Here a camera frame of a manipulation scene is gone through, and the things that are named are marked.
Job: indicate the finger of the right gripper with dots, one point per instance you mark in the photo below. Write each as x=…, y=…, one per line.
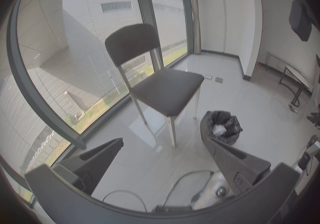
x=315, y=118

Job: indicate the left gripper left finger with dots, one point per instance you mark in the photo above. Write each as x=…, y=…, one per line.
x=95, y=165

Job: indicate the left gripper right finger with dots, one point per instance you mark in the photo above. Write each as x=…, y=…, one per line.
x=237, y=168

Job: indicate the black plastic bag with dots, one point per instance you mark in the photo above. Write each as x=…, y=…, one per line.
x=207, y=123

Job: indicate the white printed wrapper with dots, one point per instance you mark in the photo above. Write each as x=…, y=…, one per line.
x=218, y=130

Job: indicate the white table black legs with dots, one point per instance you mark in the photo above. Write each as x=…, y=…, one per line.
x=300, y=75

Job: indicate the dark grey white-legged chair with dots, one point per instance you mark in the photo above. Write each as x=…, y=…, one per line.
x=165, y=88

